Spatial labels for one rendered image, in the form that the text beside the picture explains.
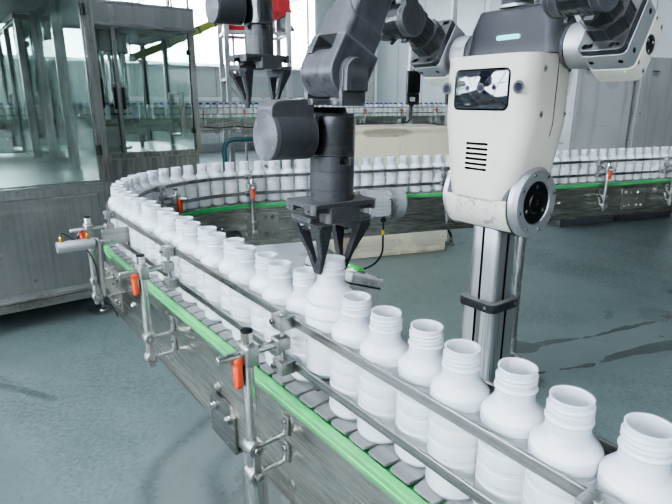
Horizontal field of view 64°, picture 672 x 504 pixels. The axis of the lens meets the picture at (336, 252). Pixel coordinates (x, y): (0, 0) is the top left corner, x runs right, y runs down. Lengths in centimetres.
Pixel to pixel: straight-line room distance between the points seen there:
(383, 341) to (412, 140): 438
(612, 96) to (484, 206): 574
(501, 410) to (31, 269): 347
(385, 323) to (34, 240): 329
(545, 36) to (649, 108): 611
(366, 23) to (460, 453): 49
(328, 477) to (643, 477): 40
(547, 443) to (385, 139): 443
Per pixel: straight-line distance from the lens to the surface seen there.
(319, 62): 67
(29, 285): 383
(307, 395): 78
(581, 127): 667
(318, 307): 70
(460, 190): 127
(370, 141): 478
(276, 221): 225
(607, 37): 115
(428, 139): 503
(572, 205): 298
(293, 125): 63
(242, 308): 92
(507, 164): 120
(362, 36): 68
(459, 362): 55
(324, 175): 67
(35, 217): 374
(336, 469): 73
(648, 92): 730
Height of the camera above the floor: 140
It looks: 16 degrees down
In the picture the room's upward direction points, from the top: straight up
